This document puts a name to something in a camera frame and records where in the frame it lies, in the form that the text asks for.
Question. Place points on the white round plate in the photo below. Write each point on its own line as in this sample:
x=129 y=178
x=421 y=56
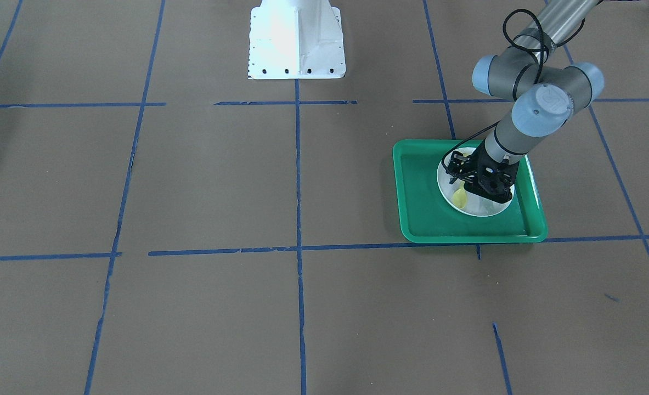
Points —
x=476 y=205

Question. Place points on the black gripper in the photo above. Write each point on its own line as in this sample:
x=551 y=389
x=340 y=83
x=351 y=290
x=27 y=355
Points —
x=478 y=167

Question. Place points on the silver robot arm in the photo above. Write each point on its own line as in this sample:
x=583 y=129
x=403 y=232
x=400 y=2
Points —
x=544 y=97

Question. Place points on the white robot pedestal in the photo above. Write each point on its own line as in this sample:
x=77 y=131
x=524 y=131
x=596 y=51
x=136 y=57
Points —
x=296 y=39

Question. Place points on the yellow plastic spoon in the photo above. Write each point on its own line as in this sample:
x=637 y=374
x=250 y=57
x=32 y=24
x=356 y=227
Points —
x=459 y=198

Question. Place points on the green plastic tray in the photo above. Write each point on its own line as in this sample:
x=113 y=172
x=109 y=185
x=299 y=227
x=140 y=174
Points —
x=427 y=218

